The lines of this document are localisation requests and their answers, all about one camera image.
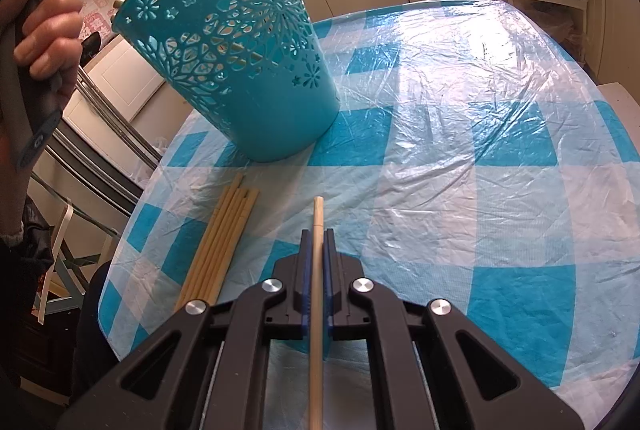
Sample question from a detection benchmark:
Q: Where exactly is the wooden chopstick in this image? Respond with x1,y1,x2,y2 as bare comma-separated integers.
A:
175,190,230,311
210,188,261,303
184,173,245,306
307,196,326,430
201,190,251,302
194,187,243,302

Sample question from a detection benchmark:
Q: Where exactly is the blue perforated plastic basket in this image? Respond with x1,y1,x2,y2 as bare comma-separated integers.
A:
111,0,341,163

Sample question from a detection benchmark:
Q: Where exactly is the dark chair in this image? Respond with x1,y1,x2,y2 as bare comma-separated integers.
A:
70,260,123,411

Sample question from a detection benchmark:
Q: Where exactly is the grey sliding door frame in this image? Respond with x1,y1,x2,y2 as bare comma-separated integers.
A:
30,60,166,216

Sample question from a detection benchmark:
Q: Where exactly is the glass shelf side rack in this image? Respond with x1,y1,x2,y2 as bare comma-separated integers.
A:
27,170,121,326

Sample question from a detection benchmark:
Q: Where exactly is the person's left hand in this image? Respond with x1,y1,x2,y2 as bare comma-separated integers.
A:
14,0,84,112

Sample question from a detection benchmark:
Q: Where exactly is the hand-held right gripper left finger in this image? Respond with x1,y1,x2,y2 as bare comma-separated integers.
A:
57,230,314,430

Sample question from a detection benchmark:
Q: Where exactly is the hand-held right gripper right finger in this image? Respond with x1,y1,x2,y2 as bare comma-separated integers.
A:
324,228,586,430

